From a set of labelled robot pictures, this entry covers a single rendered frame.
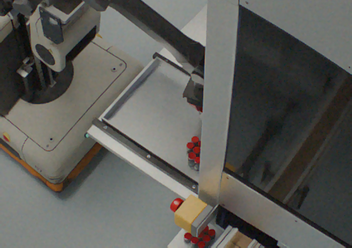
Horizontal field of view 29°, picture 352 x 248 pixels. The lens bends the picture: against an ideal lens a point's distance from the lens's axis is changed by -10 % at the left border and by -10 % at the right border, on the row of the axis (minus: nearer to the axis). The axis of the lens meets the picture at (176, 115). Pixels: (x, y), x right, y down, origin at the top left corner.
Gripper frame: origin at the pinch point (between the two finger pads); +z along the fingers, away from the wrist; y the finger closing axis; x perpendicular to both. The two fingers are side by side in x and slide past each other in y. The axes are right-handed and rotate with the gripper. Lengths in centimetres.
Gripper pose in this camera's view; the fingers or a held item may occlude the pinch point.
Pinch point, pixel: (202, 109)
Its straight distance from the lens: 210.4
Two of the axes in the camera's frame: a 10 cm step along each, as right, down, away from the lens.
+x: 3.7, -8.0, 4.8
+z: -0.1, 5.1, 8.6
